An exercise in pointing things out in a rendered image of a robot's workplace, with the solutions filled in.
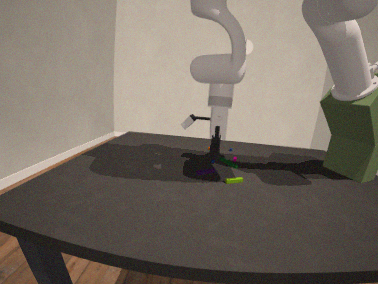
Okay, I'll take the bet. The purple rod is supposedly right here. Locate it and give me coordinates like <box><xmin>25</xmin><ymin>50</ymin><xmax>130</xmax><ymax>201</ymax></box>
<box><xmin>196</xmin><ymin>168</ymin><xmax>215</xmax><ymax>175</ymax></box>

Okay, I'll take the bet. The lime green rod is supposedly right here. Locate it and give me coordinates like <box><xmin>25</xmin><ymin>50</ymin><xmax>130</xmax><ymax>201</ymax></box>
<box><xmin>225</xmin><ymin>177</ymin><xmax>243</xmax><ymax>184</ymax></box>

